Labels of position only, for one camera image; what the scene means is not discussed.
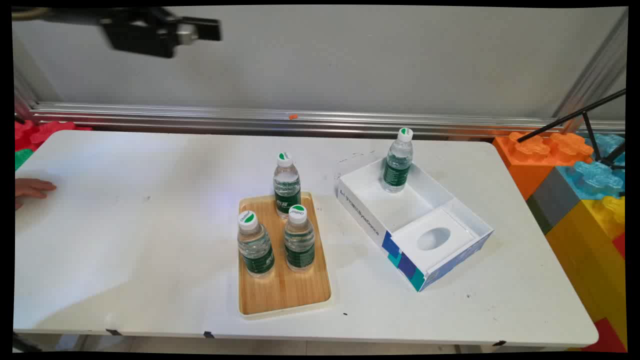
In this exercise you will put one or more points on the person's bare hand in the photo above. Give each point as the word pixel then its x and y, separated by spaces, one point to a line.
pixel 30 187

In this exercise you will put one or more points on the horizontal aluminium frame rail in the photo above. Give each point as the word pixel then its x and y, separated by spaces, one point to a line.
pixel 200 117

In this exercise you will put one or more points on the orange foam building block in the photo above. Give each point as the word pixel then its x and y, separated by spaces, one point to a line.
pixel 525 165

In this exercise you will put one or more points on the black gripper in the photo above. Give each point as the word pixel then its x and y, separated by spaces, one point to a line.
pixel 140 32

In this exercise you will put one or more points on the red foam building block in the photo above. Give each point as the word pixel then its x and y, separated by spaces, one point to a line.
pixel 607 337

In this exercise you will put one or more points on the green foam floor tile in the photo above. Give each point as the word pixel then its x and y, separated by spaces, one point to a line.
pixel 21 159

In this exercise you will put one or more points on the white open cardboard box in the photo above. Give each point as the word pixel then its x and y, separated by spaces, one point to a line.
pixel 395 207

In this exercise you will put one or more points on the grey foam building block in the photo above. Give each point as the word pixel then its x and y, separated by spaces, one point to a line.
pixel 552 200

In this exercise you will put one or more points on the wooden tray cream rim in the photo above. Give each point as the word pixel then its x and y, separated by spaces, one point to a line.
pixel 285 295

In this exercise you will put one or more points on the aluminium frame post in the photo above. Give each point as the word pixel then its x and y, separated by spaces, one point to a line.
pixel 595 75
pixel 22 92

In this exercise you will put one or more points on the water bottle green label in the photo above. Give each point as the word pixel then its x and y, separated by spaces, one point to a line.
pixel 287 190
pixel 299 245
pixel 256 250
pixel 397 172

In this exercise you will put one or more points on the yellow foam building block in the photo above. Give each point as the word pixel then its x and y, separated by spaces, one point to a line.
pixel 590 260

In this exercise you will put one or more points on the black tripod stand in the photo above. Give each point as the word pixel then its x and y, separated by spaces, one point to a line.
pixel 565 119

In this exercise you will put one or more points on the blue foam building block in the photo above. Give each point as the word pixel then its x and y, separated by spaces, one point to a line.
pixel 595 177

